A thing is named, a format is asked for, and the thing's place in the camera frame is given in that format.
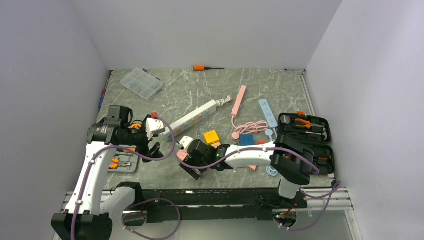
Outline white power strip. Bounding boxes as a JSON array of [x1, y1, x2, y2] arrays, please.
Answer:
[[170, 95, 233, 136]]

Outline light blue cable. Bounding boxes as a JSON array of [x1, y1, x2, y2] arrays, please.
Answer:
[[264, 127, 280, 178]]

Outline grey tool tray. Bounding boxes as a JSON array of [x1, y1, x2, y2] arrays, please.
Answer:
[[108, 149, 140, 173]]

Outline clear plastic screw box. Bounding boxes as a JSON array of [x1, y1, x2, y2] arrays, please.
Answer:
[[120, 68, 163, 100]]

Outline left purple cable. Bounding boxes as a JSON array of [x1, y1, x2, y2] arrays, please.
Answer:
[[69, 113, 182, 240]]

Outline pink power strip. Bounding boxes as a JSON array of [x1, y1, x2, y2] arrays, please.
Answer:
[[231, 85, 247, 118]]

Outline orange handled screwdriver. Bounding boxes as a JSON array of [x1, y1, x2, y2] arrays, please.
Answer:
[[192, 65, 225, 72]]

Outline purple cable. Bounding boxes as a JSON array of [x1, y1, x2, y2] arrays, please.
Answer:
[[173, 141, 343, 233], [69, 113, 182, 240]]

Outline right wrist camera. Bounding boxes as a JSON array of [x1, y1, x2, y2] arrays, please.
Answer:
[[178, 136, 194, 150]]

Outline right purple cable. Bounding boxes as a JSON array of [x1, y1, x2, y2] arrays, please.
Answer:
[[173, 141, 343, 233]]

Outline blue cube socket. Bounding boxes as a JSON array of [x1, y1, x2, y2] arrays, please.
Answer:
[[239, 134, 256, 146]]

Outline light blue power strip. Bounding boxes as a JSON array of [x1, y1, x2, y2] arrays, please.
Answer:
[[258, 99, 278, 129]]

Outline pink cable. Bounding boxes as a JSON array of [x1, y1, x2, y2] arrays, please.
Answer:
[[231, 116, 271, 141]]

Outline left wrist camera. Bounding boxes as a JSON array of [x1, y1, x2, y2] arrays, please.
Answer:
[[144, 112, 166, 140]]

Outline pink cube socket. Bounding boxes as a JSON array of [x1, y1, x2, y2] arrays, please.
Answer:
[[176, 149, 189, 162]]

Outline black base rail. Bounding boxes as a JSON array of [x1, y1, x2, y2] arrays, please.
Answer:
[[124, 188, 308, 223]]

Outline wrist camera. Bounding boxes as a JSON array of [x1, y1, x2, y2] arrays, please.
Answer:
[[144, 112, 166, 140], [178, 136, 194, 150]]

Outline yellow cube socket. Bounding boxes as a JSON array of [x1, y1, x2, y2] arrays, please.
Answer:
[[203, 130, 221, 146]]

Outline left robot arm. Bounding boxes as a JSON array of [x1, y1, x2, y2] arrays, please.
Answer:
[[51, 105, 165, 240]]

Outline black tool case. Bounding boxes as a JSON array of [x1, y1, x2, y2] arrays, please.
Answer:
[[278, 111, 335, 175]]

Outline beige cube socket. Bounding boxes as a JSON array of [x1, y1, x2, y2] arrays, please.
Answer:
[[211, 142, 222, 149]]

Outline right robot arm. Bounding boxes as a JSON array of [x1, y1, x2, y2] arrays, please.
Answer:
[[178, 135, 320, 208]]

